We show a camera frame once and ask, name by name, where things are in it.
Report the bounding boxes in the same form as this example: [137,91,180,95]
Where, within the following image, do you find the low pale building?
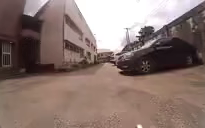
[96,48,115,64]

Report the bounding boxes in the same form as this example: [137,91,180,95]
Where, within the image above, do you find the pale vehicle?
[108,51,124,65]

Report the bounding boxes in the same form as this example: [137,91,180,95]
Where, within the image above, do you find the low plants along building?
[64,56,98,69]

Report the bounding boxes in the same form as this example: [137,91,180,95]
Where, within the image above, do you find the brown dirt road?
[0,62,205,128]

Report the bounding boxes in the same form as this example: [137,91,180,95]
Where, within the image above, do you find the utility pole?
[123,27,132,46]

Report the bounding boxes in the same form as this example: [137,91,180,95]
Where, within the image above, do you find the dark tree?
[135,25,156,43]

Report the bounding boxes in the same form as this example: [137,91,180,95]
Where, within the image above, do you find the beige building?
[33,0,98,70]

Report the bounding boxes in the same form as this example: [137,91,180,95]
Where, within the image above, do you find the black car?
[115,36,204,75]

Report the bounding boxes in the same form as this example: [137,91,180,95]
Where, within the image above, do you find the red-brown building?
[0,0,41,73]

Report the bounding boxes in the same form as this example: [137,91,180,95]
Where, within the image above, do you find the overhead wires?
[129,0,173,31]

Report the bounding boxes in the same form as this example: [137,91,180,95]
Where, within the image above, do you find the long grey wall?
[121,0,205,64]

